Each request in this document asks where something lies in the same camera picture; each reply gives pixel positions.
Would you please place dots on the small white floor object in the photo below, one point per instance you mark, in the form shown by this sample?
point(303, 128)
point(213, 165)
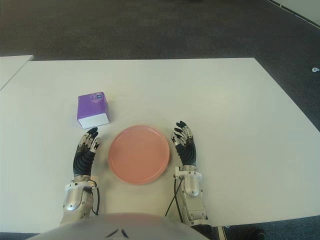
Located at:
point(315, 70)

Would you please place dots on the purple tissue box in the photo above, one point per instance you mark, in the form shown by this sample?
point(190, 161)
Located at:
point(91, 107)

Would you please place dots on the white side table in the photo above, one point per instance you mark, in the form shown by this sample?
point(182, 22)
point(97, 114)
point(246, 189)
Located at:
point(12, 67)

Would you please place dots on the black shoe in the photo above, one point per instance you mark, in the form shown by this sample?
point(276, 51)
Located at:
point(250, 233)

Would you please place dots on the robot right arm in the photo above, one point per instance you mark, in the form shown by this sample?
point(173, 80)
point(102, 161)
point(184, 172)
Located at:
point(192, 185)

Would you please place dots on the white floor edge strip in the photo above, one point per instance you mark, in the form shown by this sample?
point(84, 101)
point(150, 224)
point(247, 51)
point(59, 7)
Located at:
point(307, 7)

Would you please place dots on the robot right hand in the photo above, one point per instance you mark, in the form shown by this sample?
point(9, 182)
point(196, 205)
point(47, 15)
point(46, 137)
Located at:
point(188, 152)

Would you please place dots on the pink round plate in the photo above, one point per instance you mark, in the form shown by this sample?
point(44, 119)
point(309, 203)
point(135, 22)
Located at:
point(139, 155)

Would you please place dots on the grey robot torso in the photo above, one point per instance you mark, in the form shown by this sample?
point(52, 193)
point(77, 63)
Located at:
point(100, 228)

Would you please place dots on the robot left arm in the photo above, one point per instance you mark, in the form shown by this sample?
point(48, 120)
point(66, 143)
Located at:
point(75, 197)

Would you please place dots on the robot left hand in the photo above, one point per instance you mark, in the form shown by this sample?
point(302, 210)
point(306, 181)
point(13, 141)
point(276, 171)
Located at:
point(82, 160)

